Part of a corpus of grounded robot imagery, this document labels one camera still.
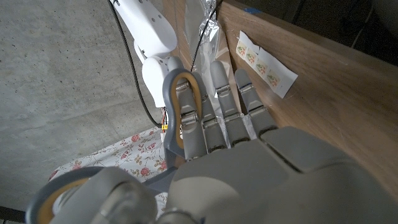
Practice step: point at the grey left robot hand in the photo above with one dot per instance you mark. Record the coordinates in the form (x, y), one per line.
(264, 186)

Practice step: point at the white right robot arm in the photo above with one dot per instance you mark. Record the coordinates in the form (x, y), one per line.
(149, 31)

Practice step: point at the white label strip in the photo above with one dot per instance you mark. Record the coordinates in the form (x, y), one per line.
(264, 67)

